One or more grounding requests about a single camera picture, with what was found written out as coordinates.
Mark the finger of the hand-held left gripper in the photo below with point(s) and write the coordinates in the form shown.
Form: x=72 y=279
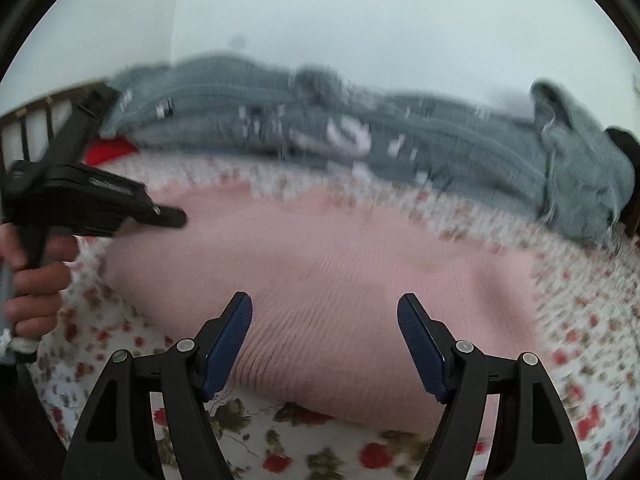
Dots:
x=167 y=219

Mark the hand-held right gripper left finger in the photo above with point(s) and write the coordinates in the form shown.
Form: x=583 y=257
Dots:
x=225 y=350

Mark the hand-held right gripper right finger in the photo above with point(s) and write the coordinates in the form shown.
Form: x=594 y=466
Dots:
x=422 y=350

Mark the pink knit sweater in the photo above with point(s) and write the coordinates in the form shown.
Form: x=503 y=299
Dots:
x=325 y=285

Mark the person's left hand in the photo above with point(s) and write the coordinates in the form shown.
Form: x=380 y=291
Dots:
x=42 y=292

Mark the red pillow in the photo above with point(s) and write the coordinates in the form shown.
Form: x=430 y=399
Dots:
x=110 y=152

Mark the wooden slatted headboard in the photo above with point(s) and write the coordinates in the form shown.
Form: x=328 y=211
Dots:
x=35 y=125

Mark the floral bed sheet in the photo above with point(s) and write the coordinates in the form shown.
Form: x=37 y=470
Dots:
x=590 y=310

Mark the grey floral quilt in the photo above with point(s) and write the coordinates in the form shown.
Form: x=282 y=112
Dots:
x=450 y=160

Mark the dark cloth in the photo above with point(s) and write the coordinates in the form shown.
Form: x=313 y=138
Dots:
x=622 y=152

